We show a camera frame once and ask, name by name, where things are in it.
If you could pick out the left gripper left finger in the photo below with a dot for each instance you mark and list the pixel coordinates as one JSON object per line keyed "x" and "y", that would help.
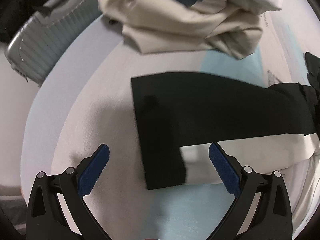
{"x": 90, "y": 169}

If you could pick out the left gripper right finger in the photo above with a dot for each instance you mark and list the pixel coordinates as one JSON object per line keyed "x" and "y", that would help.
{"x": 227, "y": 167}

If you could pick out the white and black hooded jacket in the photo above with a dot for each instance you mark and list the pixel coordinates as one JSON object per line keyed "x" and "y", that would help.
{"x": 180, "y": 110}

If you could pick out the striped bed sheet mattress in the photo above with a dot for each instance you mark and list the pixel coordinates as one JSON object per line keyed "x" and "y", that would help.
{"x": 87, "y": 100}

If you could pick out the grey hard suitcase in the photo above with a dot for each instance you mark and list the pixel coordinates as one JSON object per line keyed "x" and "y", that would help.
{"x": 45, "y": 36}

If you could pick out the beige folded garment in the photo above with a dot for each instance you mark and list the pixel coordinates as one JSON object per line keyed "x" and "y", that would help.
{"x": 157, "y": 26}

